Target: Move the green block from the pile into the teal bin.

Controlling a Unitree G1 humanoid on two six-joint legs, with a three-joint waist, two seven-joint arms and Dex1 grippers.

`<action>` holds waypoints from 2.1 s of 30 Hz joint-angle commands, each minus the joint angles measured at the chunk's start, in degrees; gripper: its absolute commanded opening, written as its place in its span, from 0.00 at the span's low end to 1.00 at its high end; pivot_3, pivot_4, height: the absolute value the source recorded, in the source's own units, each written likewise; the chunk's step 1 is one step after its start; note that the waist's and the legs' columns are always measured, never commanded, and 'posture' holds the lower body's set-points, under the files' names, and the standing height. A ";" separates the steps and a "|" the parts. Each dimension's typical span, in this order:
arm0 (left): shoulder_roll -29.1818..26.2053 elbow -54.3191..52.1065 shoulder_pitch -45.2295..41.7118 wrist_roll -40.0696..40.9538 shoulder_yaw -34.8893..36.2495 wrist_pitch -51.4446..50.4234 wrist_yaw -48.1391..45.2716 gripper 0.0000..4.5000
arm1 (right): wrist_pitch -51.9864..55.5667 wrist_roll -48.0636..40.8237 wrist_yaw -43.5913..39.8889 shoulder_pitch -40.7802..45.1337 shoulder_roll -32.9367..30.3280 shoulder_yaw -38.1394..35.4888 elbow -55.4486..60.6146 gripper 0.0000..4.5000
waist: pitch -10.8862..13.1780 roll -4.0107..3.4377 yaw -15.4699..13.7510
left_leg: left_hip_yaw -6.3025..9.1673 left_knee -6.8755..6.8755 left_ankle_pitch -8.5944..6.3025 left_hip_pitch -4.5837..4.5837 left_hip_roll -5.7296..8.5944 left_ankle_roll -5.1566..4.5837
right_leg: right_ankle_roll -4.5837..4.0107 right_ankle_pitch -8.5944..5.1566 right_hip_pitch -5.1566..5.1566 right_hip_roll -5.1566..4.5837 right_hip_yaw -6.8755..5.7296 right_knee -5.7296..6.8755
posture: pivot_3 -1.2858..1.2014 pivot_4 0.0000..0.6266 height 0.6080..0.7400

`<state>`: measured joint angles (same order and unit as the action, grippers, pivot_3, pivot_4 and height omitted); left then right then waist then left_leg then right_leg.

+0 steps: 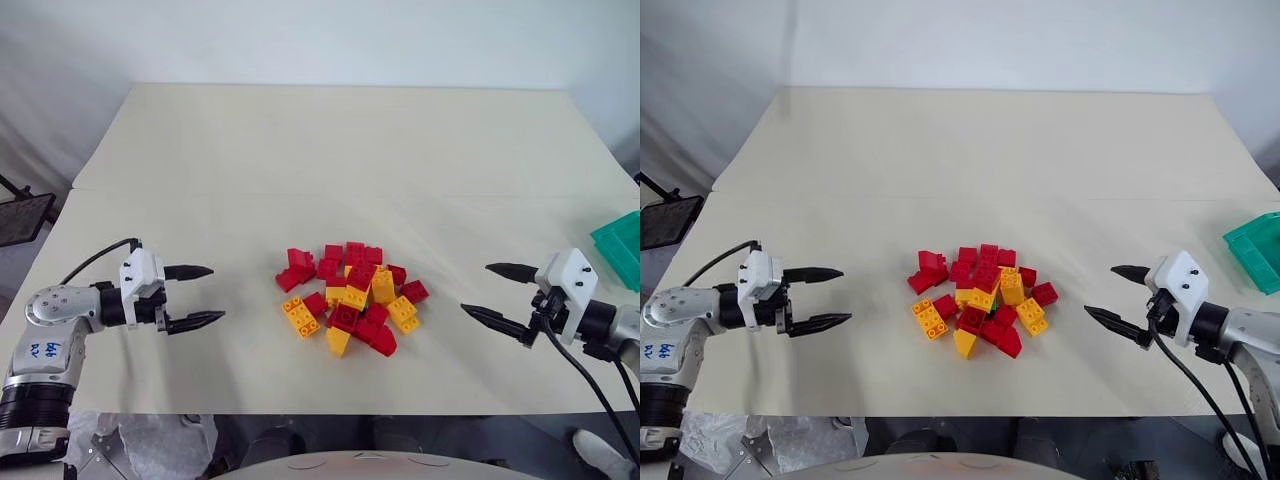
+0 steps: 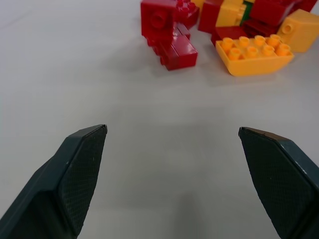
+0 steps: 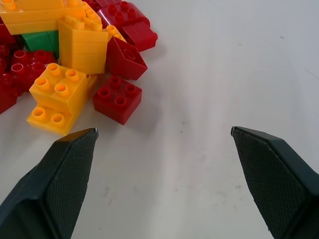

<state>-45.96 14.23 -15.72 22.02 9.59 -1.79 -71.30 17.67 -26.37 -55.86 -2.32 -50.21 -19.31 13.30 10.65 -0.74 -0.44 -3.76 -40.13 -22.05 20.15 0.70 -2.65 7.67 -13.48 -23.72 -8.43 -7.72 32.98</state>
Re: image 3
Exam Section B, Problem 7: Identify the red 2x2 plastic building brick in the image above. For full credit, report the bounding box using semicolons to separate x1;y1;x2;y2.
92;76;143;125

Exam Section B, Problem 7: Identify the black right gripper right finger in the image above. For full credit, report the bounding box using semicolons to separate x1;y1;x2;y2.
230;126;319;239

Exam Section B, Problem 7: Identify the red curved plastic building brick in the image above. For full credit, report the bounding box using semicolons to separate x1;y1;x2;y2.
96;1;159;53

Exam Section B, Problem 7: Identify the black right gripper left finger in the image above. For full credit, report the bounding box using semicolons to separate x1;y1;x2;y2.
0;127;99;239

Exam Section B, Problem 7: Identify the green plastic building brick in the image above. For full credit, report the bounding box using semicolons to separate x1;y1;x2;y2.
19;30;60;59

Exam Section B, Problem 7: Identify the yellow stepped block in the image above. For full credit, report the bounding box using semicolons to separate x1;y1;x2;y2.
26;62;98;136

